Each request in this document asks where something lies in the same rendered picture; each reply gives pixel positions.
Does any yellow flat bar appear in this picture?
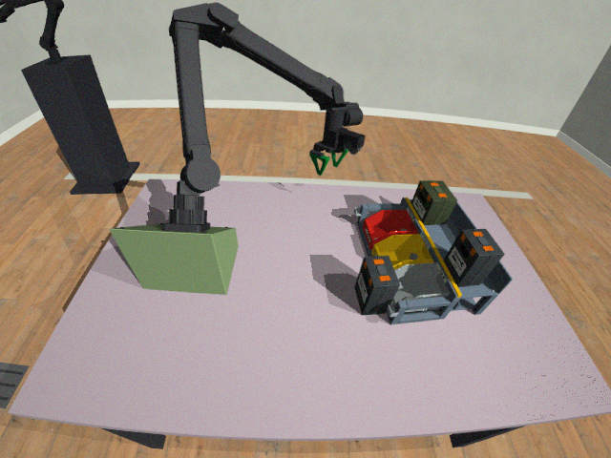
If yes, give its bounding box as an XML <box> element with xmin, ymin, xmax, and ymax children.
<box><xmin>405</xmin><ymin>198</ymin><xmax>462</xmax><ymax>298</ymax></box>

